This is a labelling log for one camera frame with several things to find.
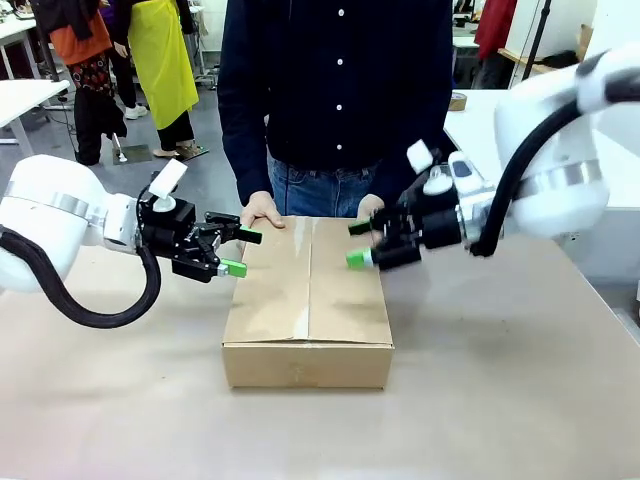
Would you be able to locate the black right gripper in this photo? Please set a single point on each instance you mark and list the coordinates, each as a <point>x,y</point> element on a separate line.
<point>440,227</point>

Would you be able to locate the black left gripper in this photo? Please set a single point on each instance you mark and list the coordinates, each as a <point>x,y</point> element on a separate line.
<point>167,227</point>

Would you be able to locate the brown cardboard box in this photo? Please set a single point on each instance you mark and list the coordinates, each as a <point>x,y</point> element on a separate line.
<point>307,300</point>

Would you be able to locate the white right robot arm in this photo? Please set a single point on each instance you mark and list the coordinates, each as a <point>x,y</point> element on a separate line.
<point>555,165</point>

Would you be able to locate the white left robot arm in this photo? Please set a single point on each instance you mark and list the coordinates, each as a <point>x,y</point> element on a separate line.
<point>50,210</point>

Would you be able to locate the person's left forearm dark sleeve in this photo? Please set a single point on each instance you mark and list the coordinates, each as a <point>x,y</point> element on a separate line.
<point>395,175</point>

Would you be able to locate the person's right forearm dark sleeve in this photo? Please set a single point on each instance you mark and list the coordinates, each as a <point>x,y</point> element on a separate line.
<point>240,150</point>

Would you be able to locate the person's left hand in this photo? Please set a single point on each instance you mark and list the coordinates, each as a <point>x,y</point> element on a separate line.
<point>369,206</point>

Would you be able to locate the person's right hand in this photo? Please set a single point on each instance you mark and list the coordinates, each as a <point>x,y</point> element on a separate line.
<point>261,207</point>

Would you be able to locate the person's blue jeans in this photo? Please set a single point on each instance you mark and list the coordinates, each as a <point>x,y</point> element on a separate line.
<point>320,195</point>

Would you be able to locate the dark floor mat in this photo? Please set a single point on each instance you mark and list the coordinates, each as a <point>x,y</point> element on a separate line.
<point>132,153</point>

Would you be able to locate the person's dark buttoned shirt torso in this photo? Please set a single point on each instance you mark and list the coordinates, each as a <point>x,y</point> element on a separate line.
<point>340,85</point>

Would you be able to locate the brown tape roll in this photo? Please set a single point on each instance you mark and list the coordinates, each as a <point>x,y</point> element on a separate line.
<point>457,101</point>

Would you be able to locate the person in yellow apron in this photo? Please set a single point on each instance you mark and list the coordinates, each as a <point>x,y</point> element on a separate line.
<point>162,60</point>

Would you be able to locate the person in red garment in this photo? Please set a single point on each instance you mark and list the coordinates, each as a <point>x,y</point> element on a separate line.
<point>495,30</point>

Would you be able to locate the person in orange top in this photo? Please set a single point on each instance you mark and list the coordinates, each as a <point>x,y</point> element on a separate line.
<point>85,40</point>

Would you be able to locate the white side table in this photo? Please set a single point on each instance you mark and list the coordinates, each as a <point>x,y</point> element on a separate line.
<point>25,100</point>

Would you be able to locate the black stand pole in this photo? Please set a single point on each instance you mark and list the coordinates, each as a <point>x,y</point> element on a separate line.
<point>540,30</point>

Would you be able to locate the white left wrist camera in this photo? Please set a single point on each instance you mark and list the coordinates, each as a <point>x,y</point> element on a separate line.
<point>167,182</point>

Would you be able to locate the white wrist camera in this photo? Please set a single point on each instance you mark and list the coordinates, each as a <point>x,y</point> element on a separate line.
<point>465,175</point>
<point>167,182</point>

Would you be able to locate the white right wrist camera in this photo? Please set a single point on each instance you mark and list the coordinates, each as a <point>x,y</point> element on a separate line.
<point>465,175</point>

